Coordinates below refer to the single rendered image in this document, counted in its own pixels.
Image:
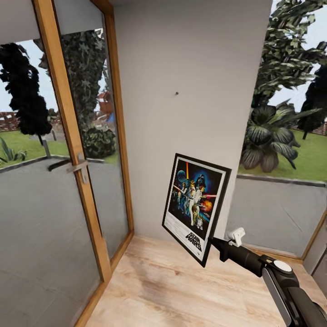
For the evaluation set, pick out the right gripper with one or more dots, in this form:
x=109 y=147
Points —
x=237 y=254

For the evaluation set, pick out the poster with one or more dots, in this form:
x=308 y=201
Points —
x=194 y=201

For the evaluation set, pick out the fixed window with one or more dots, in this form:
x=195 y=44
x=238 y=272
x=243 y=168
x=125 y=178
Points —
x=280 y=192

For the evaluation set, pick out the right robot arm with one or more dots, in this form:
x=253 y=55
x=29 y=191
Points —
x=293 y=303

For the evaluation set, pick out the door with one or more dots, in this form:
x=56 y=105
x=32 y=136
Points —
x=66 y=214

